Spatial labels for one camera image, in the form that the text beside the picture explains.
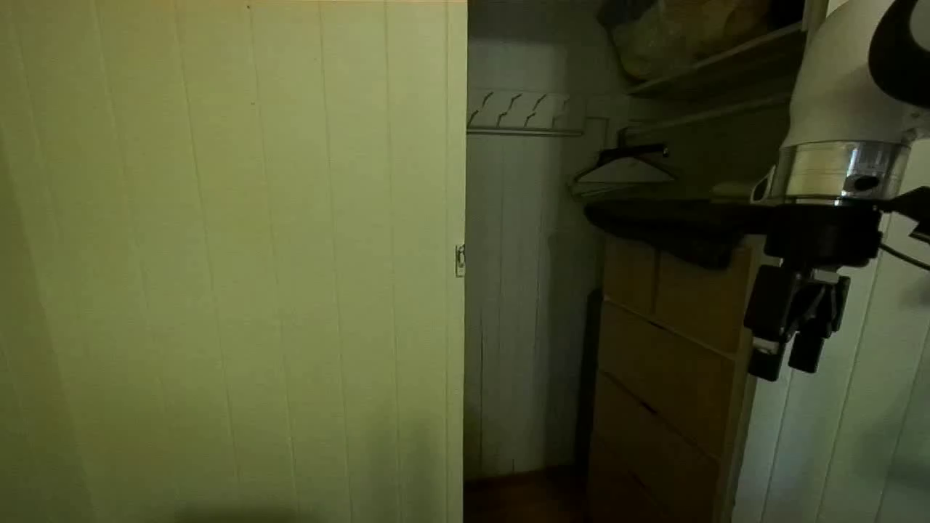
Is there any black hanger with white garment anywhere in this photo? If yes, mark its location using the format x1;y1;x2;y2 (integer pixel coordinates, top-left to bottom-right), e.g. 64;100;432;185
565;140;680;204

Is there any white wire hook rack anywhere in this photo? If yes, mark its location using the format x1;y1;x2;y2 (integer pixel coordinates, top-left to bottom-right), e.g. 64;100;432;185
465;88;610;140

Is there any closet shelf board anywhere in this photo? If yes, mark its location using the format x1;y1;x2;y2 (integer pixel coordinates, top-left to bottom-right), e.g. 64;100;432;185
624;24;807;104

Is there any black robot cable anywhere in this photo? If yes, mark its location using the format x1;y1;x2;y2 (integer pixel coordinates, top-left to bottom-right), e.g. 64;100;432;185
875;185;930;275

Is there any beige bag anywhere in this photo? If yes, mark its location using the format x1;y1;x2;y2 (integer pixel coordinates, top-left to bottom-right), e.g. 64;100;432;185
594;0;807;88

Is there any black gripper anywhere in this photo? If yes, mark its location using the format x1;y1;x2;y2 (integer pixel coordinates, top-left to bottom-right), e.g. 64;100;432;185
744;197;887;384

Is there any white panelled closet door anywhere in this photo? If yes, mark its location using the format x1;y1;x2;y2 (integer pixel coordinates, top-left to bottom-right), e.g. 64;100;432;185
0;0;471;523

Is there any wooden drawer dresser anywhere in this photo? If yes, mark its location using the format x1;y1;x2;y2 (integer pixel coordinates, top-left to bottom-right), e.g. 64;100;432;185
584;235;766;523

